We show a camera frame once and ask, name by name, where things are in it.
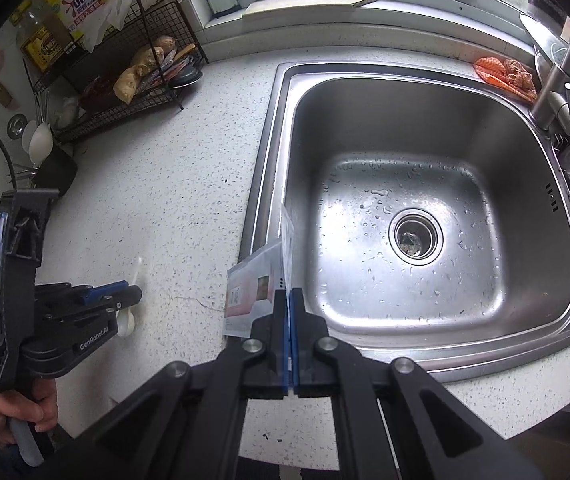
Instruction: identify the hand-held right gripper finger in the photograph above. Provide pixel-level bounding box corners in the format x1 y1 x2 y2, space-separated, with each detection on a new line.
47 287 293 480
291 287 530 480

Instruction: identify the red seasoning packet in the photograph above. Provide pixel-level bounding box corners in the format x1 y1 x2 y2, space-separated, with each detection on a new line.
156 44 197 82

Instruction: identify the glass pot lid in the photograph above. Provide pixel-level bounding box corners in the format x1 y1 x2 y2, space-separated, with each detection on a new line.
519 12 570 68

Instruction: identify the white ladle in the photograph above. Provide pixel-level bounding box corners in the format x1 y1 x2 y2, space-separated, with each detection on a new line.
30 122 54 166
21 120 38 153

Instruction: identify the white window frame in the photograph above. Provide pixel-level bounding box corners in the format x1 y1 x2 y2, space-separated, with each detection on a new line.
185 0 536 46

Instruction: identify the metal drain strainer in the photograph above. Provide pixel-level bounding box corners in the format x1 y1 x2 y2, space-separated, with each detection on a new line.
390 208 444 263

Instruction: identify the white plastic bag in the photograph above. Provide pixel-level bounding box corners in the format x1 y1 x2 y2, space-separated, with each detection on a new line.
82 0 140 53

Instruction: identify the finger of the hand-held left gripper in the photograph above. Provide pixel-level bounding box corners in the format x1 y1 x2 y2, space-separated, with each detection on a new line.
39 286 144 319
36 281 132 302

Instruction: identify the ginger piece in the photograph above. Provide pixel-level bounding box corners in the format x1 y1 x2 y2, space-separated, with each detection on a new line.
132 35 178 78
114 67 152 106

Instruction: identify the stainless steel sink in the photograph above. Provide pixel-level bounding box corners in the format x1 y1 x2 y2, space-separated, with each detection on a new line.
237 60 570 383

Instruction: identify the dark red bag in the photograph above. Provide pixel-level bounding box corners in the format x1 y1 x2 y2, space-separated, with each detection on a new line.
82 77 118 111

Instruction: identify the stainless steel faucet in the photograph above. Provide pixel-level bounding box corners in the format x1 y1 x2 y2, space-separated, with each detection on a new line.
530 10 570 136

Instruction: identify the white plastic spoon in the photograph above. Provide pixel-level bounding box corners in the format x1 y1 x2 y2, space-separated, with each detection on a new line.
115 256 144 337

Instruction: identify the cooking oil bottle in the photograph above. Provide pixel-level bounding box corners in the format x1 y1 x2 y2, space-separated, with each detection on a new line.
15 7 73 73

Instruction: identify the black utensil holder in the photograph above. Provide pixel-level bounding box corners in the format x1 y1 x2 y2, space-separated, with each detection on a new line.
32 147 78 198

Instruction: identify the orange cloth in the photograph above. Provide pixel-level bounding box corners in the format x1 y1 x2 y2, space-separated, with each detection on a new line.
474 56 538 103

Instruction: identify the white and pink sachet packet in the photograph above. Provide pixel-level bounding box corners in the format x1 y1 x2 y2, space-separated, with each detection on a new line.
224 202 296 338

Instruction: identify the black wire rack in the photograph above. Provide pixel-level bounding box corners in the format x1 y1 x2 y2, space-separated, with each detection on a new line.
22 0 210 143

